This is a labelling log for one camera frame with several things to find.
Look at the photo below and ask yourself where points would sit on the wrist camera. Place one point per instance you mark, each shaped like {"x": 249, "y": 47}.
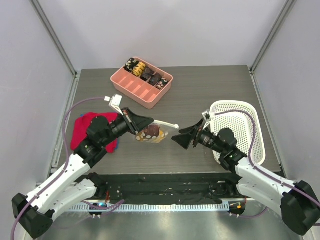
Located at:
{"x": 207, "y": 116}
{"x": 114, "y": 103}

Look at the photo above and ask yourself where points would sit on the red folded cloth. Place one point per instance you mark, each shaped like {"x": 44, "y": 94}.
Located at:
{"x": 78, "y": 135}

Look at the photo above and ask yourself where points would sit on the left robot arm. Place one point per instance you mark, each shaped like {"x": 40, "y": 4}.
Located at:
{"x": 37, "y": 210}

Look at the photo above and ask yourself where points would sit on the yellow black sock roll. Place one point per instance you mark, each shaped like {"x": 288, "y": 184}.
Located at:
{"x": 138, "y": 69}

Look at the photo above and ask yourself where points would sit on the pink divided tray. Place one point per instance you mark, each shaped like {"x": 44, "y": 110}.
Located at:
{"x": 139, "y": 90}

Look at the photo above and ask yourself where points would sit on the white slotted cable duct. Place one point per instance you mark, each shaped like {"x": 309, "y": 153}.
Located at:
{"x": 133, "y": 208}

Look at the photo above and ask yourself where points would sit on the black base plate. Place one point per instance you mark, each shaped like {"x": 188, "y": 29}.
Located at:
{"x": 171, "y": 188}

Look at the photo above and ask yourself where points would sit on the black spotted sock roll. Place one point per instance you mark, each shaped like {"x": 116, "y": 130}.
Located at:
{"x": 162, "y": 83}

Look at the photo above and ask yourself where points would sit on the clear zip top bag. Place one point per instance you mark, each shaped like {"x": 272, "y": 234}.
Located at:
{"x": 165, "y": 126}

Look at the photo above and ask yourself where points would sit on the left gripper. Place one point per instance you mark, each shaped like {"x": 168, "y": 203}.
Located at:
{"x": 135, "y": 123}

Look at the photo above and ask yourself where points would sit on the white perforated basket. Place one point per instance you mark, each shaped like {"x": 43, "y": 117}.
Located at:
{"x": 242, "y": 118}

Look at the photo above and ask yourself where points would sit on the black floral sock roll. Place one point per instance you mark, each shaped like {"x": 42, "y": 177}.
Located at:
{"x": 130, "y": 64}

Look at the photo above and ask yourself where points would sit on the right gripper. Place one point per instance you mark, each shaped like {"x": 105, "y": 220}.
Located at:
{"x": 196, "y": 135}

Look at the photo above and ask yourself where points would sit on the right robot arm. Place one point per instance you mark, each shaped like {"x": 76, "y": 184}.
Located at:
{"x": 295, "y": 202}

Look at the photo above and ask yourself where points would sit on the blue folded cloth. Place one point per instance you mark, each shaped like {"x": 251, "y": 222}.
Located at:
{"x": 117, "y": 145}

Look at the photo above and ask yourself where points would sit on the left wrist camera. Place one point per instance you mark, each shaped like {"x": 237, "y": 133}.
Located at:
{"x": 114, "y": 103}

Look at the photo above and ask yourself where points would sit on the dark red fake fruit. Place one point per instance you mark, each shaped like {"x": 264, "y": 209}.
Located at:
{"x": 152, "y": 131}

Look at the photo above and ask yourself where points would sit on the dark brown sock roll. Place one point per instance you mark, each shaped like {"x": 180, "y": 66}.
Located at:
{"x": 146, "y": 74}

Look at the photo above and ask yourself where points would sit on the left aluminium frame post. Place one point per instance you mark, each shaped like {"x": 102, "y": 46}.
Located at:
{"x": 54, "y": 37}

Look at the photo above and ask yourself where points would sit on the right aluminium frame post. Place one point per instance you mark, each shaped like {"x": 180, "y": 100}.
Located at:
{"x": 275, "y": 29}

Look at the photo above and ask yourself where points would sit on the aluminium frame post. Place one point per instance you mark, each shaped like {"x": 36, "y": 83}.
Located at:
{"x": 54, "y": 37}
{"x": 275, "y": 29}

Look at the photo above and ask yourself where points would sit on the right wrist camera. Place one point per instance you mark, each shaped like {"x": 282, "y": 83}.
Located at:
{"x": 207, "y": 116}

